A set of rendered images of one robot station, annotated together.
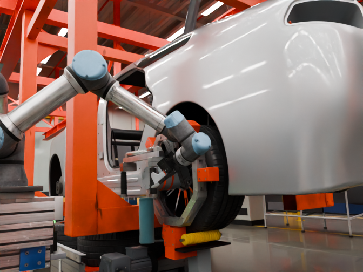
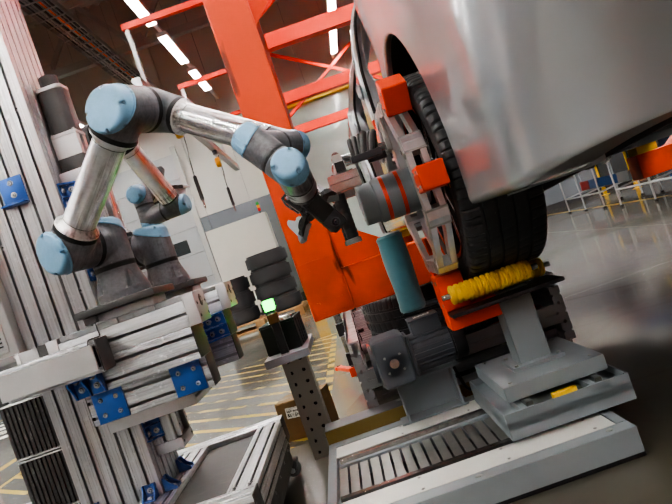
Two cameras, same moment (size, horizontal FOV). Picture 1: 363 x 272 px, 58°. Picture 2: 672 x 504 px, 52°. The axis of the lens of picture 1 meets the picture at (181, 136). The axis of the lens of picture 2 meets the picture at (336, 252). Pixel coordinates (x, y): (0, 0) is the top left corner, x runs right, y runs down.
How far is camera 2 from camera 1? 0.95 m
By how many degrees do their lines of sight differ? 37
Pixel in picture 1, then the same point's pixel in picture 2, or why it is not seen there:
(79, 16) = not seen: outside the picture
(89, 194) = (320, 249)
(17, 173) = (122, 279)
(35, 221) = (166, 333)
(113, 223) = (376, 283)
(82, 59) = (94, 107)
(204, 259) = (522, 316)
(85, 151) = not seen: hidden behind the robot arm
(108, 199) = (356, 248)
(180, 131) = (254, 159)
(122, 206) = not seen: hidden behind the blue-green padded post
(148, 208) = (391, 252)
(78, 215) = (312, 287)
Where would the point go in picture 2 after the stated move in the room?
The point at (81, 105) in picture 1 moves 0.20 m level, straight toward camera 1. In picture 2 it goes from (255, 109) to (231, 103)
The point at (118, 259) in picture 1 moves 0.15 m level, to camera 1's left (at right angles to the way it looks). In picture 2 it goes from (382, 344) to (348, 352)
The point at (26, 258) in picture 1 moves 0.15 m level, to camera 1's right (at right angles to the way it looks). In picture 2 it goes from (180, 380) to (215, 371)
